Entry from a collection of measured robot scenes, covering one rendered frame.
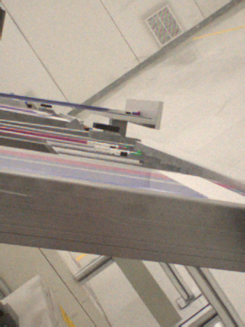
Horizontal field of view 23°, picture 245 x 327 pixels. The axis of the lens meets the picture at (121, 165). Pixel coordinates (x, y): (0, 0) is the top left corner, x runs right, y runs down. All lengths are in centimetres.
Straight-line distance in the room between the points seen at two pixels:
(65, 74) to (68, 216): 815
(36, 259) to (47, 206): 153
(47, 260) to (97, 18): 695
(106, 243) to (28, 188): 9
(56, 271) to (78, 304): 14
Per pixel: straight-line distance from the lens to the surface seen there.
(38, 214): 51
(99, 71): 873
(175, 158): 95
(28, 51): 862
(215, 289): 136
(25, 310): 113
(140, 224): 53
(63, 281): 207
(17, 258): 203
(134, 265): 156
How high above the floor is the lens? 98
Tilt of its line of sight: 13 degrees down
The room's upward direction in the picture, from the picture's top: 34 degrees counter-clockwise
